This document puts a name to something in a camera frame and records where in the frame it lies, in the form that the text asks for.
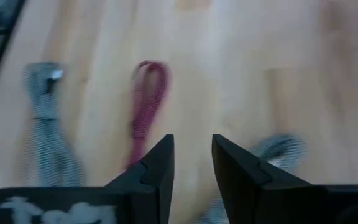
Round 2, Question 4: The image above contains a red black braided USB cable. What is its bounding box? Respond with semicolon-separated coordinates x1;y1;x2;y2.
125;60;171;171

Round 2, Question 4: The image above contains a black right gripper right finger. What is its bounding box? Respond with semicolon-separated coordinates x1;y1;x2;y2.
211;134;326;224

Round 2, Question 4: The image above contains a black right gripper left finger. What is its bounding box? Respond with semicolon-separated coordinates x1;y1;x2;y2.
104;134;175;224

